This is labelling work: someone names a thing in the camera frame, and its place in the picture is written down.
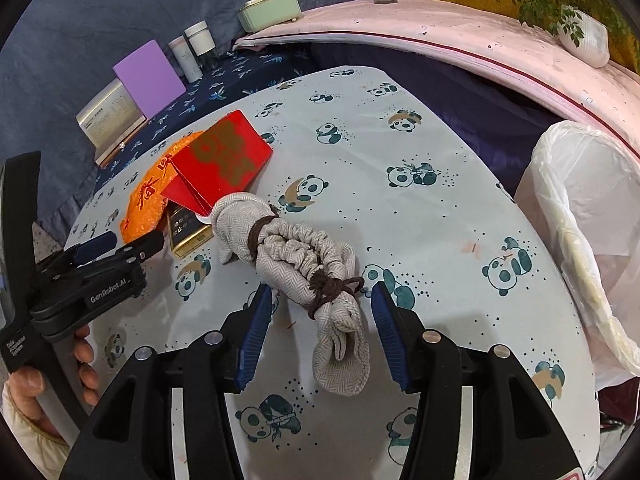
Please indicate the white bottle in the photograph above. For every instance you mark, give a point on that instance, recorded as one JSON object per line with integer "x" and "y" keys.
{"x": 184, "y": 60}

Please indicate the person's left hand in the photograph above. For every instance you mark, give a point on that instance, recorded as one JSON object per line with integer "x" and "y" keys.
{"x": 86, "y": 360}

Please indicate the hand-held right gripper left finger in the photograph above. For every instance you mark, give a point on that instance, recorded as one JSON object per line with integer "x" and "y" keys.
{"x": 255, "y": 330}

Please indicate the blue grey backdrop cloth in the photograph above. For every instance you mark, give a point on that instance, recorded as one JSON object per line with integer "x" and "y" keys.
{"x": 100, "y": 10}

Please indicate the small black gold box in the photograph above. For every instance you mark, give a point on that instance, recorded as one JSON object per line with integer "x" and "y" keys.
{"x": 187, "y": 237}

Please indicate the panda print tablecloth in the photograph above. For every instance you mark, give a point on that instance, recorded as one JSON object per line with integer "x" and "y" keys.
{"x": 425, "y": 220}

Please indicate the green plant in white pot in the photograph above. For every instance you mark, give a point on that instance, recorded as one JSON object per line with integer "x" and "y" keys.
{"x": 590, "y": 35}

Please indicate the navy printed cloth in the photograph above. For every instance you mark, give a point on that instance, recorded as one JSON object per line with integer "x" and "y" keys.
{"x": 240, "y": 70}

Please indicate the red envelope packet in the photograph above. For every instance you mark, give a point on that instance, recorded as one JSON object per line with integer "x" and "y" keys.
{"x": 225, "y": 155}

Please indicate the orange plastic bag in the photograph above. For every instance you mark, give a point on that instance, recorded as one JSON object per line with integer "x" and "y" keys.
{"x": 145, "y": 195}

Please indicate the beige cloth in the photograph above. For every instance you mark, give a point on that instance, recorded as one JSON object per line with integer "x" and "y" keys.
{"x": 295, "y": 260}

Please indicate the white capped jar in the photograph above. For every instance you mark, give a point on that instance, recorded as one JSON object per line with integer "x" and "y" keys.
{"x": 199, "y": 37}

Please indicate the bin with white bag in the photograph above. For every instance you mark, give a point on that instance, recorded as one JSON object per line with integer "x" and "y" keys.
{"x": 575, "y": 200}

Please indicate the person's left forearm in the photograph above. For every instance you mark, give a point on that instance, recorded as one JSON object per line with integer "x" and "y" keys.
{"x": 25, "y": 445}

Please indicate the pink tablecloth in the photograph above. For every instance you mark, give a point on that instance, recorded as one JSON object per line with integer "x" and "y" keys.
{"x": 450, "y": 30}

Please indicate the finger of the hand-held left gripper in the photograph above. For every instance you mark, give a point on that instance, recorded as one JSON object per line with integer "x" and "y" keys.
{"x": 97, "y": 244}
{"x": 142, "y": 246}

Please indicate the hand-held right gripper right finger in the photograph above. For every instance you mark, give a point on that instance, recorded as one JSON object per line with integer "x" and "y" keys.
{"x": 387, "y": 330}

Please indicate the green tissue box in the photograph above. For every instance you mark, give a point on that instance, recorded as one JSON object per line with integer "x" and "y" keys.
{"x": 270, "y": 12}

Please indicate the purple cloth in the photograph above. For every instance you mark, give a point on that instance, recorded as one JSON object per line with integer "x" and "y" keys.
{"x": 450, "y": 90}

